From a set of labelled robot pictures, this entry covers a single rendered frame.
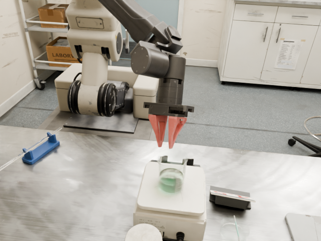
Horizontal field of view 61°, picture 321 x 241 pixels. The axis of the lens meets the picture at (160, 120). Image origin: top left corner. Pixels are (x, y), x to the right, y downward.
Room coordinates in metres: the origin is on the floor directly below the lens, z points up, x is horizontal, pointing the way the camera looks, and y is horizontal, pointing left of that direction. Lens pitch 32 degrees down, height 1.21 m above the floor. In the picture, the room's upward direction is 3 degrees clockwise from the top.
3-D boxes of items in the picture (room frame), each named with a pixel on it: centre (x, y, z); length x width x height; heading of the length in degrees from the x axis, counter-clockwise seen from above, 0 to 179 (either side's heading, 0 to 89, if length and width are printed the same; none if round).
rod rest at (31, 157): (0.56, 0.31, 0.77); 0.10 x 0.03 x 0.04; 156
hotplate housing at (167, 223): (0.40, -0.03, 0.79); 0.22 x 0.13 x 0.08; 175
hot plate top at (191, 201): (0.38, -0.03, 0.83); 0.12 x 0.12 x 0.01; 85
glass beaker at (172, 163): (0.37, -0.02, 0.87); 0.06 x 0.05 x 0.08; 127
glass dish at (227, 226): (0.34, -0.15, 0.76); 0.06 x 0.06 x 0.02
